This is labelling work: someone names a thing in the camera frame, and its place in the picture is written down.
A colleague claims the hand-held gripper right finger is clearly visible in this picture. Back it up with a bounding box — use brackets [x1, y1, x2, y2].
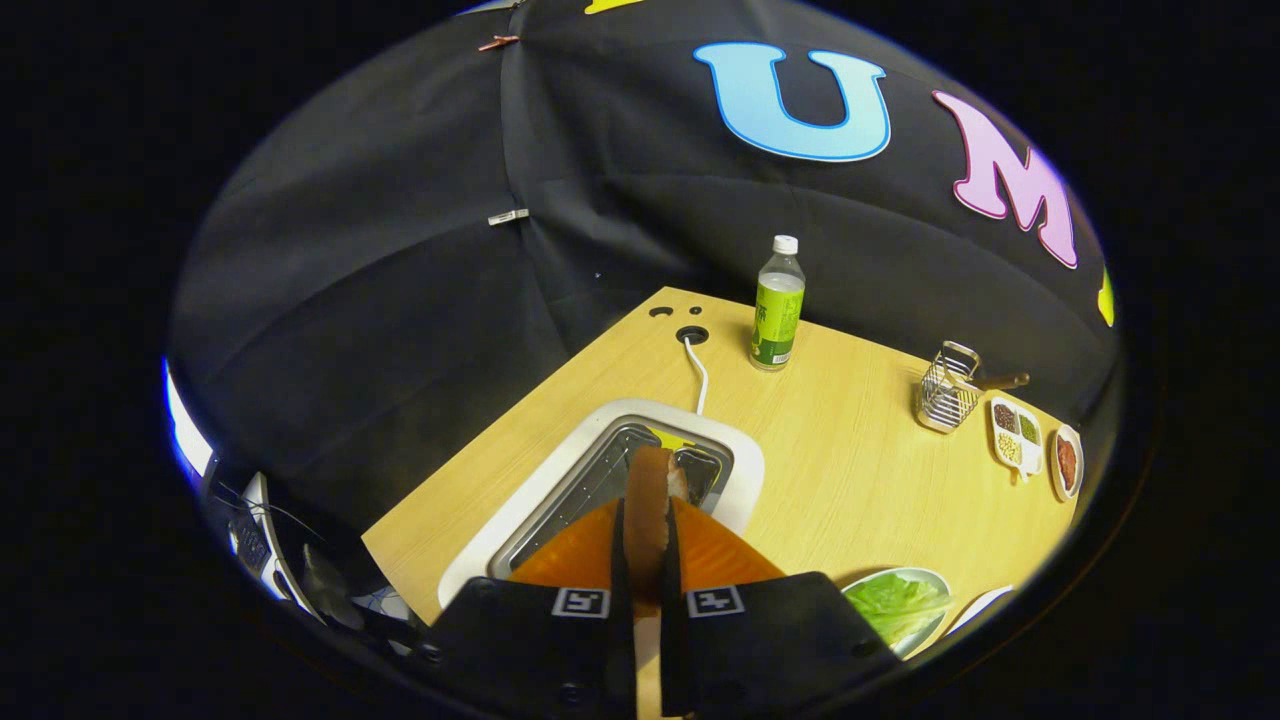
[657, 497, 901, 720]

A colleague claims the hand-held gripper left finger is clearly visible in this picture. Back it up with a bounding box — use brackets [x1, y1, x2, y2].
[420, 497, 641, 720]

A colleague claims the toasted bread slice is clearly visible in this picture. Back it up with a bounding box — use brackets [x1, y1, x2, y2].
[622, 445, 693, 719]

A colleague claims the green lettuce leaf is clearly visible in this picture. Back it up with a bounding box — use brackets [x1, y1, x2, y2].
[848, 573, 949, 646]

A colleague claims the white toaster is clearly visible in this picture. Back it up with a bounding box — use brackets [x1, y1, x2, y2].
[437, 398, 766, 611]

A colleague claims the pale green round plate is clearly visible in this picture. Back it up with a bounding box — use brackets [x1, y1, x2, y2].
[840, 567, 953, 659]

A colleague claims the green label water bottle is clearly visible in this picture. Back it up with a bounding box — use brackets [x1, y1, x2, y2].
[750, 235, 807, 373]

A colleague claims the white square plate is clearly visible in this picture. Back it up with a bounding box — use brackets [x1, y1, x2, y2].
[945, 585, 1013, 636]

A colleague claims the white divided dish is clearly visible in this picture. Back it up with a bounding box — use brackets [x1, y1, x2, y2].
[989, 396, 1045, 481]

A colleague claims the black backdrop cloth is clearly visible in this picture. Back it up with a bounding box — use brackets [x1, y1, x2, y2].
[165, 0, 1121, 641]

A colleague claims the white oval plate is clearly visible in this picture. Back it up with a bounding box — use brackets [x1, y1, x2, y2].
[1047, 424, 1085, 503]

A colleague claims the white toaster cable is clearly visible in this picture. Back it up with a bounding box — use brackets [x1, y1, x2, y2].
[683, 335, 711, 416]

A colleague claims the metal wire utensil rack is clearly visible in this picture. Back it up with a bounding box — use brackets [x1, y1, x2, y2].
[915, 341, 983, 434]

